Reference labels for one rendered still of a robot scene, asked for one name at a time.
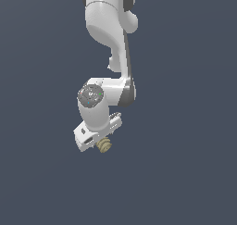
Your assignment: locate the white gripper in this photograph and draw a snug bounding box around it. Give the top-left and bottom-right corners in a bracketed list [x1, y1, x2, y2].
[72, 111, 123, 153]

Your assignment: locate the small tan ridged object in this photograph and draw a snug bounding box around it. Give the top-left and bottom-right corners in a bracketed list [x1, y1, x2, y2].
[94, 137, 113, 154]

